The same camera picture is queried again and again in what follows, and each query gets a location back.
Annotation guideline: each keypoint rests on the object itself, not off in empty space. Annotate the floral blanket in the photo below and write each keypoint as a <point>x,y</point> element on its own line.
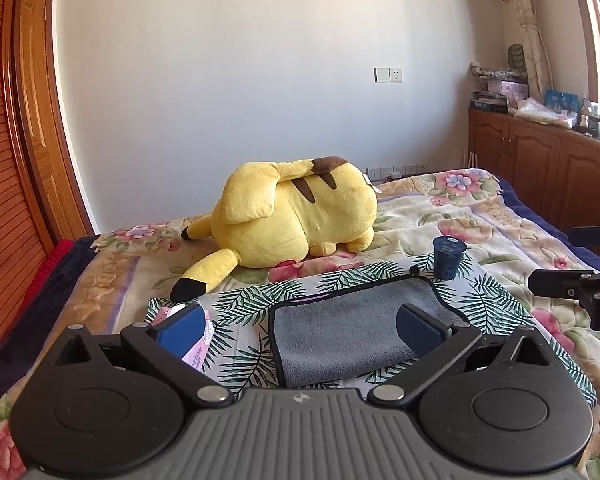
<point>505,240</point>

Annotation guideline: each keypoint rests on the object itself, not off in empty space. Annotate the grey towel with black edge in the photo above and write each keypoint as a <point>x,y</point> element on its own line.
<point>340,330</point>

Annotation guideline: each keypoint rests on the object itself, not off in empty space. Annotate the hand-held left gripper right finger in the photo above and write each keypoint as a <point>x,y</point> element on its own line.
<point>420,332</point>

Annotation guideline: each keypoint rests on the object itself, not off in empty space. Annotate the pink printed paper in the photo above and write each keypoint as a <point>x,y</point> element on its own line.
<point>203,351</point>

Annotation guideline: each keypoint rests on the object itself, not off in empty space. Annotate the green patterned fan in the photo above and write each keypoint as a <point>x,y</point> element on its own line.
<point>517,57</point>

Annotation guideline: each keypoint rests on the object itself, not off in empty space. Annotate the row of wall sockets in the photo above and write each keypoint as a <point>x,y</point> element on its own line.
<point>405,168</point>

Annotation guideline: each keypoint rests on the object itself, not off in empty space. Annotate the blue box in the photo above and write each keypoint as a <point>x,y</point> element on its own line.
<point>562,102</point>

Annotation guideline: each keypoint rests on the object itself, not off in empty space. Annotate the white router antennas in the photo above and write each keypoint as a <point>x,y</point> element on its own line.
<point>471,159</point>

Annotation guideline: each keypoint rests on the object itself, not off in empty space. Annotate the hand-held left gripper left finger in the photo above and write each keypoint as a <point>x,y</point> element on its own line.
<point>180,334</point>

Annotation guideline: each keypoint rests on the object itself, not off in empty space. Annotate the yellow plush toy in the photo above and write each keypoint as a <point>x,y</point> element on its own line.
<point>300,210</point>

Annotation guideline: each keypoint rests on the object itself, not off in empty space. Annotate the red cloth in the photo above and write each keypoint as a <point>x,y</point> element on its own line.
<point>47,275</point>

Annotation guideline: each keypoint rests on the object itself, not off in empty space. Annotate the blue plastic cup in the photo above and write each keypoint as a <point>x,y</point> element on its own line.
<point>447,257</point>

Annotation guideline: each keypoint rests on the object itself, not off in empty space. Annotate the louvered wooden wardrobe door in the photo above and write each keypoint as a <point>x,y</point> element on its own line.
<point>0,185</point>

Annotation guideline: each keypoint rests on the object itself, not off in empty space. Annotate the wooden cabinet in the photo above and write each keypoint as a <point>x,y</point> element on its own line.
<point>535,170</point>

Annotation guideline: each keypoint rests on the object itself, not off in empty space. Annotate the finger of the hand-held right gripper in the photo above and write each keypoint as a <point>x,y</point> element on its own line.
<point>555,282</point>
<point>592,235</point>

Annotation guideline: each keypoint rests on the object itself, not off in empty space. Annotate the floral curtain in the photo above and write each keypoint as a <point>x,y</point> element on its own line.
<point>527,25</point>

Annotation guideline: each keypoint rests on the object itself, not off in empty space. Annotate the white wall switch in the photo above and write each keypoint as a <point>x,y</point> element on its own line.
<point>388,75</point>

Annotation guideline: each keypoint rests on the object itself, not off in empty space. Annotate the leaf print cloth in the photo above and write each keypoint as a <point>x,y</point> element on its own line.
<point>240,305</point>

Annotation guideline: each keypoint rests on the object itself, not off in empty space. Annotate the folded floral cloth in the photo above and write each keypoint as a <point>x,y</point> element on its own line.
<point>495,71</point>

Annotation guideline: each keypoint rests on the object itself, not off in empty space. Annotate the clear plastic bag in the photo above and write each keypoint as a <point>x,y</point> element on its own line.
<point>542,112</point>

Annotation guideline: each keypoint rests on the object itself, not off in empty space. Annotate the stack of boxes and books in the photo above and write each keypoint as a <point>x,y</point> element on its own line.
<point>495,95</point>

